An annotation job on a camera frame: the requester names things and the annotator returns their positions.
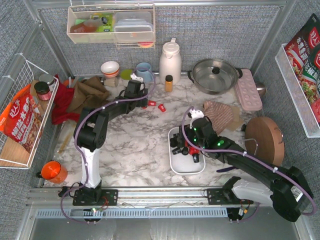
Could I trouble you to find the brown cloth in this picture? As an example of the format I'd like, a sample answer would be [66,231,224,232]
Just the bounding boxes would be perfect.
[66,76,111,114]

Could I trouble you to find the orange ball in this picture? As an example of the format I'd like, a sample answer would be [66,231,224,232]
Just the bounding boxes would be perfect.
[39,160,68,184]

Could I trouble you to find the white storage tray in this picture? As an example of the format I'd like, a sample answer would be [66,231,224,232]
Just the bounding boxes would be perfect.
[167,127,206,175]

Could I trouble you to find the round wooden board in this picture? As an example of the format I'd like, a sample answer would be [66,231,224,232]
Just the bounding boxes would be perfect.
[244,116,285,166]

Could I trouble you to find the white thermos jug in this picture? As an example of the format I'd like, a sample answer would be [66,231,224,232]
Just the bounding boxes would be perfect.
[159,37,182,85]

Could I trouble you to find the clear plastic containers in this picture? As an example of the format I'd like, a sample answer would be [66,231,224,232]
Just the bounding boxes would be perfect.
[113,11,154,43]

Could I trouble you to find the lone red capsule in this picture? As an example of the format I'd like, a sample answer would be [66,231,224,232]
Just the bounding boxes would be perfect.
[158,104,166,113]

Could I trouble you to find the cream wall shelf basket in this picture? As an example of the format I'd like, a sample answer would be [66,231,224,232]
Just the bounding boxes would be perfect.
[66,2,156,49]

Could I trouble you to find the orange spice bottle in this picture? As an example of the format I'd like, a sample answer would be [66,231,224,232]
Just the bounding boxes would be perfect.
[164,74,173,93]

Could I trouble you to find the red cloth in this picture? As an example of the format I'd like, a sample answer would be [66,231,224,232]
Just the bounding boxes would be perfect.
[51,80,80,125]

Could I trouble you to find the small glass cup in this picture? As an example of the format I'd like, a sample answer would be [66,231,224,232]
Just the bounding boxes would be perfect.
[103,77,119,88]

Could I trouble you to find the red jar black lid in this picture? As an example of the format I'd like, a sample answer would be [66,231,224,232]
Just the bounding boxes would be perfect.
[34,81,52,101]

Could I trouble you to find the white wire basket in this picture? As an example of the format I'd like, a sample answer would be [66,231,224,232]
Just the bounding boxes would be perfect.
[274,43,320,139]
[0,53,60,169]

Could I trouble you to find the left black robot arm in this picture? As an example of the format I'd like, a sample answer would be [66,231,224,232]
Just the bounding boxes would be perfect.
[74,80,149,189]

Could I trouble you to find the steel pot with lid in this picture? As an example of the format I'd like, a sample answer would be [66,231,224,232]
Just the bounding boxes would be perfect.
[187,58,243,95]

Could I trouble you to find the blue mug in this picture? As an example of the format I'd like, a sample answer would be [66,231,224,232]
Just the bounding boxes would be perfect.
[135,62,154,83]

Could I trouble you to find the pink egg tray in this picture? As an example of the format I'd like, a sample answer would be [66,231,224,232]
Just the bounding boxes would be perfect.
[234,68,263,112]

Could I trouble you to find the red snack bag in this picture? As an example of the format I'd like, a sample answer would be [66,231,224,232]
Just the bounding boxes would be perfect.
[0,84,43,153]

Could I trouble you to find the white orange bowl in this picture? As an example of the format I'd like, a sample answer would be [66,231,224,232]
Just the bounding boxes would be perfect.
[100,61,120,77]

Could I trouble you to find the metal base rail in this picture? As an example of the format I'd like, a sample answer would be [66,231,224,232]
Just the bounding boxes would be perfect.
[26,184,273,222]

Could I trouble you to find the green lid cup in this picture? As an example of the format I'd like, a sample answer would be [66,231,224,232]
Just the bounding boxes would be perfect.
[120,69,133,81]

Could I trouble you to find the green label bottle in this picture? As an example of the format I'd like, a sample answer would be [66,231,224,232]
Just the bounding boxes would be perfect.
[90,13,115,33]

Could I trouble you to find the white wire basket right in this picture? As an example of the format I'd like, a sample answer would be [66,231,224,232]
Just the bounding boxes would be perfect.
[274,43,320,139]

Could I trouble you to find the white wire basket left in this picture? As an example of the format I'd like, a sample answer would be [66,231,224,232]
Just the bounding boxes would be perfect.
[0,53,60,169]

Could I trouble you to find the striped pink cloth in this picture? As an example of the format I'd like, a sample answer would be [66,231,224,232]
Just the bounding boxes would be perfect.
[203,100,244,135]

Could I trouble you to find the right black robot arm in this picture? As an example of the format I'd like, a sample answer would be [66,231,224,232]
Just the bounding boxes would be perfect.
[173,116,317,222]

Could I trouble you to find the red seasoning packets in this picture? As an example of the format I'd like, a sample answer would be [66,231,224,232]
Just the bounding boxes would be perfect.
[284,13,320,123]

